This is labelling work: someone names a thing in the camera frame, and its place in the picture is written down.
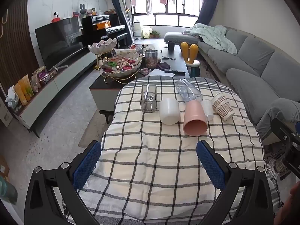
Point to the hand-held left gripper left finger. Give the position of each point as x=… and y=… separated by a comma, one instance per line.
x=86, y=167

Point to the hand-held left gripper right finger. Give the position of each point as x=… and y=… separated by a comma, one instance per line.
x=211, y=167

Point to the pink cup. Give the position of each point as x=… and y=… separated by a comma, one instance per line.
x=194, y=114

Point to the small translucent plastic cup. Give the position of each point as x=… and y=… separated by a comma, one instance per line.
x=208, y=110

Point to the brown patterned paper cup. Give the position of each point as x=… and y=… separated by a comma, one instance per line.
x=222, y=106

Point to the white cup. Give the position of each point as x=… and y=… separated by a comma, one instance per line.
x=169, y=111

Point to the square clear glass cup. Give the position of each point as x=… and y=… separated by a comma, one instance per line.
x=148, y=98

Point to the black cup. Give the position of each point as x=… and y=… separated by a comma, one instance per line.
x=171, y=45

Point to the person's right hand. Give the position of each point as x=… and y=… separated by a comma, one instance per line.
x=293, y=207

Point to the patterned slipper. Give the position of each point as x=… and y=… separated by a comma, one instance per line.
x=280, y=166

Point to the person's leg in grey pants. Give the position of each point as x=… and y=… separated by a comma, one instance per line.
x=279, y=112

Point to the grey floor rug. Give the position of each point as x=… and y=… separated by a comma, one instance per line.
x=93, y=126

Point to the black and white checked tablecloth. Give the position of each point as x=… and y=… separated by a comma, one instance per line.
x=152, y=150

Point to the clear plastic bottle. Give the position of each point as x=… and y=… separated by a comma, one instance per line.
x=188, y=90

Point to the dark coffee table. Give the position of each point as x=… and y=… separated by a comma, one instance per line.
x=105, y=86

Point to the white TV cabinet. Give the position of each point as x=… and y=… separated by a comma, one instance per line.
x=61, y=82

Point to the grey corner sofa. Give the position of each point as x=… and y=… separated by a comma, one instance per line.
x=253, y=56

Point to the purple snack packet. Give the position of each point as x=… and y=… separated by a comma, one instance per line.
x=44, y=77

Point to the white crumpled cloth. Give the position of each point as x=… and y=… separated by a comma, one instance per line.
x=11, y=98

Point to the black remote control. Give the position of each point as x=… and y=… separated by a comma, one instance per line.
x=174, y=71

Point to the white paper sheet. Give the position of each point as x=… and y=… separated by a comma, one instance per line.
x=161, y=73

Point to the white tiered snack bowl stand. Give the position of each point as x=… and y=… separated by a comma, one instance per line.
x=121, y=65

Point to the yellow rabbit ear stool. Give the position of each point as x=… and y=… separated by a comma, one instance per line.
x=189, y=51

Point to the glass jar of nuts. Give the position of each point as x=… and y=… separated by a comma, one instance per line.
x=151, y=59

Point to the black television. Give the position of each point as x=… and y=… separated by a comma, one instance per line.
x=58, y=42

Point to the light green blanket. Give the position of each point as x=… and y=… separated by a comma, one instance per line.
x=211, y=35

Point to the black piano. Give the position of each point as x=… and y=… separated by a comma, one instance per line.
x=110, y=31

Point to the orange box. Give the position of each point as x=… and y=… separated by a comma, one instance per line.
x=103, y=24

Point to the potted plant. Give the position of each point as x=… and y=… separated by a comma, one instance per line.
x=155, y=34

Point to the white air purifier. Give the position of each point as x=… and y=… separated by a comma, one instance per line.
x=137, y=30

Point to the pale lantern lamp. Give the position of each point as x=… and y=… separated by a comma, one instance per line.
x=146, y=32

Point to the black framed window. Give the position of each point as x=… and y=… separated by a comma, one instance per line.
x=178, y=18

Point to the grey rabbit figure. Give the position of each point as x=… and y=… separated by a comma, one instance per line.
x=82, y=9

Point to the dark blue curtain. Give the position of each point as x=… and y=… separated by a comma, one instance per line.
x=208, y=2
x=118, y=7

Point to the white hanging garment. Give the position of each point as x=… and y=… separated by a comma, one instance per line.
x=148, y=7

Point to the white security camera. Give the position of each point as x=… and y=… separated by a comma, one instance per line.
x=55, y=16

